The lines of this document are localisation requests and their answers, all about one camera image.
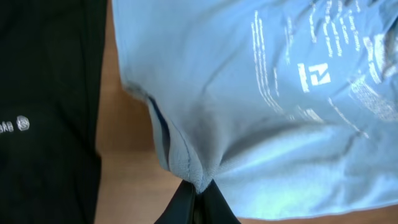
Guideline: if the light blue t-shirt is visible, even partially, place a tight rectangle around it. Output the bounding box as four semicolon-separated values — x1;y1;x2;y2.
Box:
112;0;397;220

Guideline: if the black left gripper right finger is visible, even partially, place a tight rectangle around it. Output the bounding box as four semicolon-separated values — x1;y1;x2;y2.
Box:
198;180;241;224

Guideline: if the black folded garment with logo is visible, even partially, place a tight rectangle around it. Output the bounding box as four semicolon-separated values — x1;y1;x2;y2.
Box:
1;0;107;223

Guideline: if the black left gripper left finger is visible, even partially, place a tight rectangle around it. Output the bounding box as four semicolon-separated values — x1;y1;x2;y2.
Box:
155;180;196;224

